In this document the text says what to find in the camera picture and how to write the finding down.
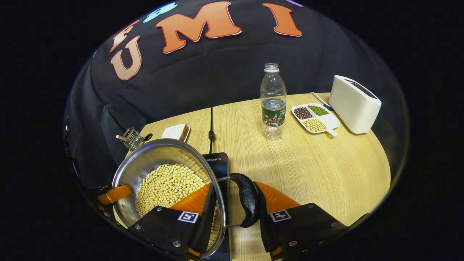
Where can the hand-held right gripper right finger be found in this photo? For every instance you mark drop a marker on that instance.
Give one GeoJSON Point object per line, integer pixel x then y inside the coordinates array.
{"type": "Point", "coordinates": [304, 228]}

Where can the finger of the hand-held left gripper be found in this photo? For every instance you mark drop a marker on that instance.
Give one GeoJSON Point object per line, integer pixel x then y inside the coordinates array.
{"type": "Point", "coordinates": [114, 194]}

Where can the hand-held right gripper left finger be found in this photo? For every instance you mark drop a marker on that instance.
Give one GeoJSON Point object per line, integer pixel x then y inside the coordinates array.
{"type": "Point", "coordinates": [166, 228]}

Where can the stainless steel pot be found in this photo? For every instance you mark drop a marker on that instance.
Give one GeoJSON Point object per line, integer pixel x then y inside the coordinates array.
{"type": "Point", "coordinates": [145, 166]}

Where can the black induction cooktop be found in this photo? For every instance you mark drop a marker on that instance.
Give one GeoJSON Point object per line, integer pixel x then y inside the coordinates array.
{"type": "Point", "coordinates": [219, 166]}

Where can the pile of soybeans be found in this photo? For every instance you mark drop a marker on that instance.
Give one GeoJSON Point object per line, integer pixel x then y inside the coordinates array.
{"type": "Point", "coordinates": [166, 185]}

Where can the sandwich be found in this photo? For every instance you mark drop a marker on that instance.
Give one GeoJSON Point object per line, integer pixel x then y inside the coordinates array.
{"type": "Point", "coordinates": [174, 131]}

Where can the small heap of soybeans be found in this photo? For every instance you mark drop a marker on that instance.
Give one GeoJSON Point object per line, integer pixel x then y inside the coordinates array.
{"type": "Point", "coordinates": [314, 125]}

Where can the white divided tray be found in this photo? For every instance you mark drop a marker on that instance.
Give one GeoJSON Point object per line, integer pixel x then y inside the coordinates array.
{"type": "Point", "coordinates": [328, 119]}

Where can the heap of red beans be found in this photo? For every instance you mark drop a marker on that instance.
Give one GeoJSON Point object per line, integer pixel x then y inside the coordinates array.
{"type": "Point", "coordinates": [302, 113]}

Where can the heap of green mung beans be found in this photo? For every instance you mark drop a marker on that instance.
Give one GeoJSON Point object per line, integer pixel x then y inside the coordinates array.
{"type": "Point", "coordinates": [318, 110]}

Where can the clear plastic water bottle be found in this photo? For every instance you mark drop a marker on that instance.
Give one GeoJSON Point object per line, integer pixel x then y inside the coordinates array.
{"type": "Point", "coordinates": [273, 101]}

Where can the white toaster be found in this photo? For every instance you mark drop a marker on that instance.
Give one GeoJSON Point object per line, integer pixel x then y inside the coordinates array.
{"type": "Point", "coordinates": [353, 107]}

